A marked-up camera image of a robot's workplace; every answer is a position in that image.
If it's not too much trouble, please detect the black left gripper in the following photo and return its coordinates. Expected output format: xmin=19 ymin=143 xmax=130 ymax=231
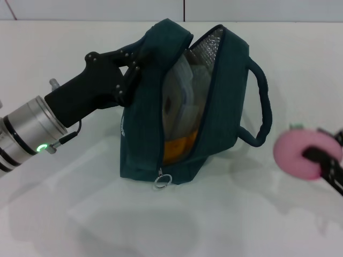
xmin=44 ymin=47 xmax=142 ymax=129

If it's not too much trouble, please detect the pink toy peach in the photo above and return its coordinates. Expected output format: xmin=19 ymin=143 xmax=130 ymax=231
xmin=273 ymin=122 xmax=343 ymax=180

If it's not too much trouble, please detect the clear plastic lunch box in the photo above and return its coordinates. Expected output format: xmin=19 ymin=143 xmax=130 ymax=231
xmin=162 ymin=53 xmax=212 ymax=140

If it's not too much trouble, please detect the yellow banana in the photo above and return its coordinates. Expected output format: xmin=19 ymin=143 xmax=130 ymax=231
xmin=162 ymin=128 xmax=199 ymax=164

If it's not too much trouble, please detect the dark teal fabric lunch bag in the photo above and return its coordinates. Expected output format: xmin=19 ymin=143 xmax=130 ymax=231
xmin=119 ymin=18 xmax=274 ymax=185

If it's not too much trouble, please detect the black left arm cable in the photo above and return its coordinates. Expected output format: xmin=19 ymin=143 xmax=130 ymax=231
xmin=47 ymin=119 xmax=83 ymax=155

